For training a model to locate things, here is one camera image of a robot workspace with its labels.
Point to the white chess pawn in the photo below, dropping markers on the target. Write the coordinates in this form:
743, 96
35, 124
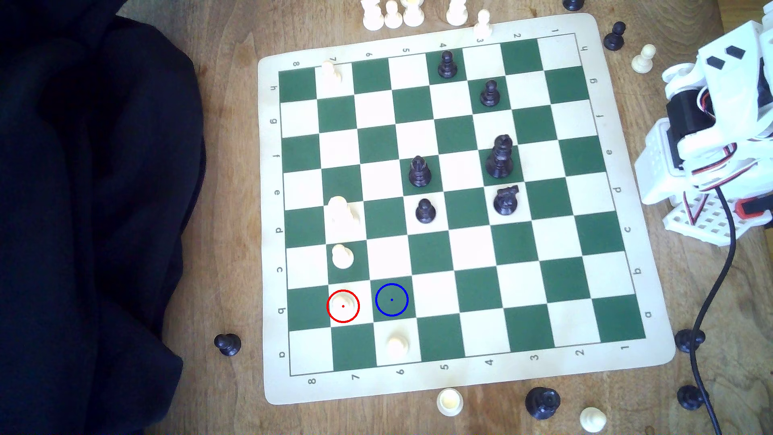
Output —
593, 419
393, 17
342, 256
330, 72
644, 58
343, 304
482, 24
397, 345

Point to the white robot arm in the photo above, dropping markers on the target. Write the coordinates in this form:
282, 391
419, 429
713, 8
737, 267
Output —
724, 121

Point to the black chess pawn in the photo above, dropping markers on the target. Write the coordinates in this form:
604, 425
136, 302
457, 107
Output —
687, 341
227, 344
690, 397
490, 93
426, 211
447, 64
615, 37

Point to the white chess queen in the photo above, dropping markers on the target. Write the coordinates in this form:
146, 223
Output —
343, 214

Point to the black chess bishop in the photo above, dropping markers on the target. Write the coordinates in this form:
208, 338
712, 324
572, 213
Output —
420, 171

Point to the green and cream chess mat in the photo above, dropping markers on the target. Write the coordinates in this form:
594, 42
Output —
471, 241

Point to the black chess knight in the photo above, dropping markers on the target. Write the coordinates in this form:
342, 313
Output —
506, 200

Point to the black chess king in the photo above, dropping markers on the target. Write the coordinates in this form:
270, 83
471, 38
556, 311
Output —
500, 157

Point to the white chess rook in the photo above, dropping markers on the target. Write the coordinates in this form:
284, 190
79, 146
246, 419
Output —
450, 402

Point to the tall white chess piece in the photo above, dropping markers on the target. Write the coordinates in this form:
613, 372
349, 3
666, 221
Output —
413, 12
457, 12
372, 15

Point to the large black chess piece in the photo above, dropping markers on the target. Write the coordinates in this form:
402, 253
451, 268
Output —
542, 403

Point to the dark navy cloth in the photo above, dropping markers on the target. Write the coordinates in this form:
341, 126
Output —
90, 211

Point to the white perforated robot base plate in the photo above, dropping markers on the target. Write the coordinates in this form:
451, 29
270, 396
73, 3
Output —
709, 225

